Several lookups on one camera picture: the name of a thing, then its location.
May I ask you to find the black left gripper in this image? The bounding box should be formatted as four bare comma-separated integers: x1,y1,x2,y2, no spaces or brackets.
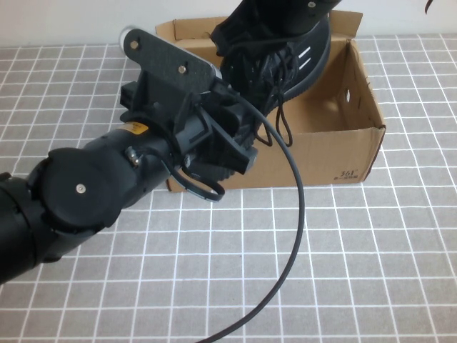
170,101,258,177

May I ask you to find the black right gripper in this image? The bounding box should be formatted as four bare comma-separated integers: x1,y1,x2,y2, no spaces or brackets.
209,0,266,55

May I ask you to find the black knit sneaker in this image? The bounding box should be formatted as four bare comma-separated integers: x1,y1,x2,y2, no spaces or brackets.
213,16,331,179

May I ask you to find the brown cardboard shoe box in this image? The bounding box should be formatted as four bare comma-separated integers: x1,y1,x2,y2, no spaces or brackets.
155,10,387,194

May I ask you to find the thin black looped cable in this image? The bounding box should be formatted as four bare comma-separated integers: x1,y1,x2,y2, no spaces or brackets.
162,156,226,204

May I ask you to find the thick black cable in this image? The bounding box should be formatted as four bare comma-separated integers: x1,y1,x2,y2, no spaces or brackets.
199,80,306,343

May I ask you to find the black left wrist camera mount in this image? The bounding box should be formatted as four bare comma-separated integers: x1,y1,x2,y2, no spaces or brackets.
119,27,223,144

